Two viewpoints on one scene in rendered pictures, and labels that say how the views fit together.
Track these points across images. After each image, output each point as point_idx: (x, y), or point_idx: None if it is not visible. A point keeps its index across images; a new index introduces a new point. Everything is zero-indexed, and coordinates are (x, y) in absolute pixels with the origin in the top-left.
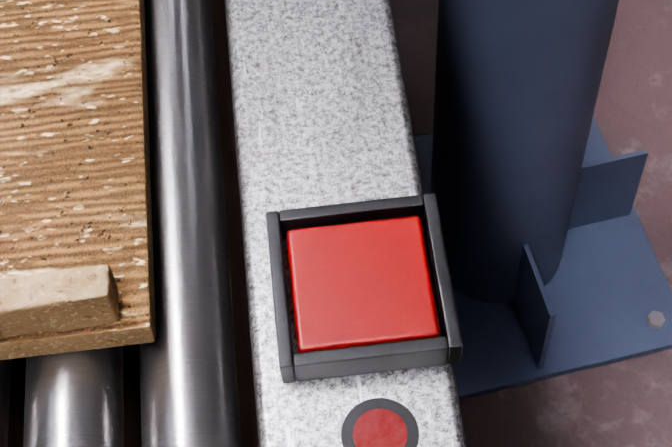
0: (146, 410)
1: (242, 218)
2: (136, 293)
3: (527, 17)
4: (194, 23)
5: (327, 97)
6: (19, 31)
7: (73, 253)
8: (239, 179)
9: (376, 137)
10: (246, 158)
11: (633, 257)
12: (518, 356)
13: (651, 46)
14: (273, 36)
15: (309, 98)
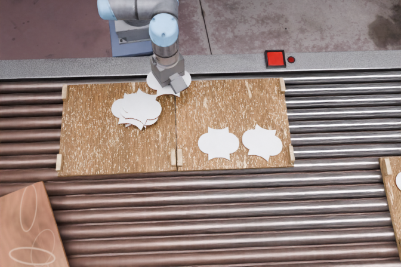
0: (287, 82)
1: (264, 71)
2: (278, 79)
3: None
4: (234, 76)
5: (247, 61)
6: (239, 92)
7: (273, 85)
8: (258, 71)
9: (253, 57)
10: (256, 70)
11: None
12: None
13: None
14: (237, 67)
15: (247, 63)
